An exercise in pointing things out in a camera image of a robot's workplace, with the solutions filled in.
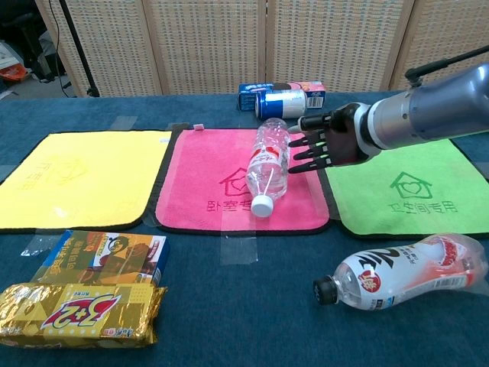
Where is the black tripod stand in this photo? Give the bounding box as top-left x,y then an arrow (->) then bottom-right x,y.
57,0 -> 101,97

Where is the blue orange cookie box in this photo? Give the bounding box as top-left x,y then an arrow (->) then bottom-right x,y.
32,229 -> 171,287

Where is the green towel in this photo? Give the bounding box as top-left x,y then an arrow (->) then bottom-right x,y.
313,129 -> 489,240

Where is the gold cracker pack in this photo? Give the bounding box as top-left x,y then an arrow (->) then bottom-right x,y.
0,281 -> 168,349

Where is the orange plastic bag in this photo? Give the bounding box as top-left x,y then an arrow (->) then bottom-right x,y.
0,63 -> 28,82

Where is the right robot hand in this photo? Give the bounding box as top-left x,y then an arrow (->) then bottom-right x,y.
288,102 -> 372,175

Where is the blue pink cookie box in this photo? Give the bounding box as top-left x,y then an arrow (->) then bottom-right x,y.
238,80 -> 327,112

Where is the blue silver drink can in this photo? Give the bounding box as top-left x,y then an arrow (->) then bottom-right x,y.
254,89 -> 308,122

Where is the clear tape strip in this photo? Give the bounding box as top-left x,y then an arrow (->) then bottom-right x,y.
220,219 -> 259,267

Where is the yellow towel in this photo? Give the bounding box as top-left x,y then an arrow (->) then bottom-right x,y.
0,130 -> 173,234

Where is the pink towel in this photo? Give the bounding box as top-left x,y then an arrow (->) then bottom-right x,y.
154,128 -> 333,236

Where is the dark blue table cover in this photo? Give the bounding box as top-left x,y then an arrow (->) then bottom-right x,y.
0,89 -> 489,367

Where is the wooden folding screen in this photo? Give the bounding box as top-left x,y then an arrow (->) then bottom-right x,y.
34,0 -> 489,97

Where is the black cap sports drink bottle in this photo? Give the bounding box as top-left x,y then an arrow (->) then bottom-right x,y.
313,232 -> 489,311

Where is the clear water bottle white cap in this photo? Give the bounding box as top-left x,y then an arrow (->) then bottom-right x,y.
246,117 -> 290,218

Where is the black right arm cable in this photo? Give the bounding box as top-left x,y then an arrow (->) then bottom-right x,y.
404,45 -> 489,84

